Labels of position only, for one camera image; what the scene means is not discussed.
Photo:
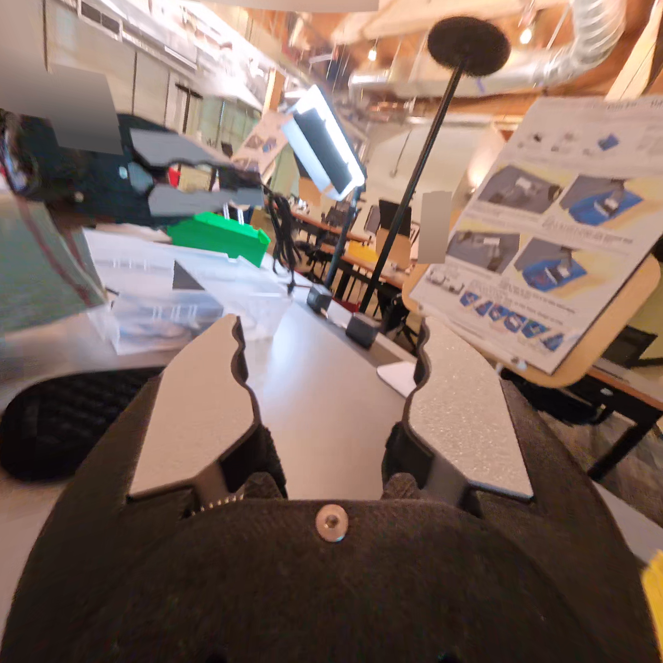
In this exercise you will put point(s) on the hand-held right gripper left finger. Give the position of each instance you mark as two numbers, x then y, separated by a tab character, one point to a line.
202	414

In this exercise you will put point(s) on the black mesh wrist rest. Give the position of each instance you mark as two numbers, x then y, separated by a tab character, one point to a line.
62	414

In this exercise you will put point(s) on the wooden top desk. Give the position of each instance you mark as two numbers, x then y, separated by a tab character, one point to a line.
632	393
331	228

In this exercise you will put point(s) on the silver ventilation duct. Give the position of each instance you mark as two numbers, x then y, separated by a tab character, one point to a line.
570	57

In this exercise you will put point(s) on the yellow plastic bin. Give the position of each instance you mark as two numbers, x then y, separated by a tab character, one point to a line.
653	595

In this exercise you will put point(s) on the yellow box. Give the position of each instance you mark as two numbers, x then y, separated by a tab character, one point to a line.
362	254

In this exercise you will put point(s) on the black tripod stand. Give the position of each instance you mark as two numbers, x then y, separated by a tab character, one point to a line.
342	243

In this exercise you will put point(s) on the clear plastic bin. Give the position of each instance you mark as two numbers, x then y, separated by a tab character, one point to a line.
207	305

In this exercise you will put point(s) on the LED light panel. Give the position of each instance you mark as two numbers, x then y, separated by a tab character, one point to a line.
324	140

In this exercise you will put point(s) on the black round-top pole stand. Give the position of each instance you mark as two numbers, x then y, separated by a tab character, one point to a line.
469	44

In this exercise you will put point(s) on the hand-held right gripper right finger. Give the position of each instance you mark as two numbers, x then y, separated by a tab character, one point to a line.
461	419

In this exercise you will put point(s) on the black charger block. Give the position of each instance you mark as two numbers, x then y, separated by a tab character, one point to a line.
362	329

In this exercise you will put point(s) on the printed instruction sheet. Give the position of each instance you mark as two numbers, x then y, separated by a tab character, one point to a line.
559	233

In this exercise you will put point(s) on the green plastic bin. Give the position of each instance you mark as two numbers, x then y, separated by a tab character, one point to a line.
222	235

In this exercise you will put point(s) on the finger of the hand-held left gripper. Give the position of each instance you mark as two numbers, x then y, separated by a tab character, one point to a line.
165	147
186	201

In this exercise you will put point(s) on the black charger with screen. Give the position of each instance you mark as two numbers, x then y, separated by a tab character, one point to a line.
318	299

